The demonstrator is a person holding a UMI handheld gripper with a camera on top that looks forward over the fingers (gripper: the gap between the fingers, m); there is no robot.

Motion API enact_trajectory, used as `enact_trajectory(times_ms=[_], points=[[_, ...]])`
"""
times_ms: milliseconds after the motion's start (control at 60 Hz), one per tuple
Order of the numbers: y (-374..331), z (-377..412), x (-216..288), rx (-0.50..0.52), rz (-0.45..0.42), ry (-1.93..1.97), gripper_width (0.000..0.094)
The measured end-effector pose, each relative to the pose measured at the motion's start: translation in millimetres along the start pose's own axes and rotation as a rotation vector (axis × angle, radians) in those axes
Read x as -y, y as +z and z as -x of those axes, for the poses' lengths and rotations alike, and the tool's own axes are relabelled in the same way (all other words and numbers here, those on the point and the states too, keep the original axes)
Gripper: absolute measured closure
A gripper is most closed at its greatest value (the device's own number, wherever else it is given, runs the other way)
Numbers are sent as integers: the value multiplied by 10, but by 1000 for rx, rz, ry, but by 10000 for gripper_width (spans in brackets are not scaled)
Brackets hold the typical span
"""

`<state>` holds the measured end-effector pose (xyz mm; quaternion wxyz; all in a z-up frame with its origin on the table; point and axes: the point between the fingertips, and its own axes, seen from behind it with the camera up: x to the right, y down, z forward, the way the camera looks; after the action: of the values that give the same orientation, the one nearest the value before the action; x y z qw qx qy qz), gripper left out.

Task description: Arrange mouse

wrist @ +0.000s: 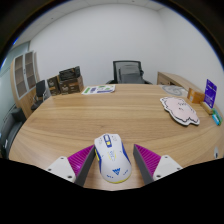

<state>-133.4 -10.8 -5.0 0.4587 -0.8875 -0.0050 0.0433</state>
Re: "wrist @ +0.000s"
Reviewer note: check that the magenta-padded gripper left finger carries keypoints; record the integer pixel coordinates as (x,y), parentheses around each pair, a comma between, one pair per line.
(60,166)

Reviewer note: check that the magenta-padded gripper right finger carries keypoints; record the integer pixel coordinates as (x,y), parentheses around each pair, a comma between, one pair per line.
(166,165)

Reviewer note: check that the white blue yellow computer mouse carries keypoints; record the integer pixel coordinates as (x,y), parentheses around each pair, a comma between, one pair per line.
(112,160)

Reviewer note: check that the pink cloud-shaped mouse pad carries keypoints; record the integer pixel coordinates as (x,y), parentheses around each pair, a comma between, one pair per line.
(181,110)

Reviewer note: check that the black sofa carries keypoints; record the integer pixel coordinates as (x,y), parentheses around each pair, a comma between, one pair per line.
(10,130)

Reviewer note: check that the blue packet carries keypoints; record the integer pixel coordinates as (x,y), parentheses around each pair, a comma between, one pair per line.
(216,119)

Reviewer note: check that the narrow wooden box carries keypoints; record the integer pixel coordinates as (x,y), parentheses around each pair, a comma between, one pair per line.
(206,107)

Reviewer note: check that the wooden shelf unit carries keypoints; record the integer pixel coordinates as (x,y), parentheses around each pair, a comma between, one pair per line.
(24,96)

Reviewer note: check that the small black office chair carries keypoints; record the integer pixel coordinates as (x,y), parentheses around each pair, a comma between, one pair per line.
(40,89)

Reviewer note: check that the wide brown cardboard box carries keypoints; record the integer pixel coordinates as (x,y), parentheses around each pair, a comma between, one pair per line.
(71,86)

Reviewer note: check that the small brown cardboard box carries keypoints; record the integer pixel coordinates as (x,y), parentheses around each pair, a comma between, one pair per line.
(53,86)

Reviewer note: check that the purple package card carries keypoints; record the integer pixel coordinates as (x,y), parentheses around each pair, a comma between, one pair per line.
(210,93)

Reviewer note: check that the white green leaflet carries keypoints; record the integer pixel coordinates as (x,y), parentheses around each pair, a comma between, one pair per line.
(98,89)

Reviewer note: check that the wooden side desk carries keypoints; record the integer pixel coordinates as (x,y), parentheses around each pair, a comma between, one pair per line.
(173,79)

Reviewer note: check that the black box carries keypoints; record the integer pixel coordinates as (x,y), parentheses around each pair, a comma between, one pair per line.
(69,73)

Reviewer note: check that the grey backpack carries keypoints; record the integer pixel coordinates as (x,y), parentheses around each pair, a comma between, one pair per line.
(130,74)

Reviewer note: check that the black mesh office chair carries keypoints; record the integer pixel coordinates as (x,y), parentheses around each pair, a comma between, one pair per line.
(115,68)

